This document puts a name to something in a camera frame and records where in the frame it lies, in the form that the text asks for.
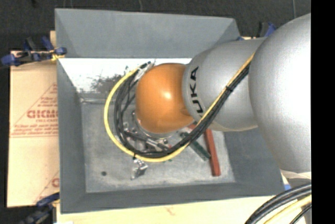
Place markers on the brown cardboard board red print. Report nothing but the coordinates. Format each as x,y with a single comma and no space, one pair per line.
31,139

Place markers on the grey metal bin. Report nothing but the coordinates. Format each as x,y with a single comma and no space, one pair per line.
104,160

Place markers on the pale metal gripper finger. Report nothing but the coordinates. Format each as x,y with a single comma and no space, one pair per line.
144,167
135,173

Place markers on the red-brown flat block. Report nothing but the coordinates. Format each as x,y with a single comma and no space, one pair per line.
214,157

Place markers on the dark green flat block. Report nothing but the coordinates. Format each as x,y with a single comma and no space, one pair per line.
201,150

